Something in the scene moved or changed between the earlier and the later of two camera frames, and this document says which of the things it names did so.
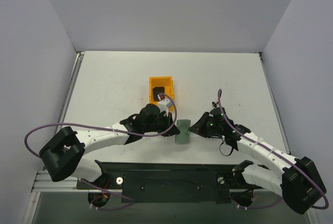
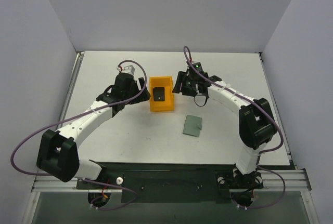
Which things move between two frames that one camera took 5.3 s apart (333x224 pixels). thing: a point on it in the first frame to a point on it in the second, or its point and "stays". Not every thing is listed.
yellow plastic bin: (166, 81) stays
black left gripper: (166, 123) to (137, 90)
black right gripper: (203, 124) to (186, 84)
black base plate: (171, 183) stays
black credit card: (157, 90) stays
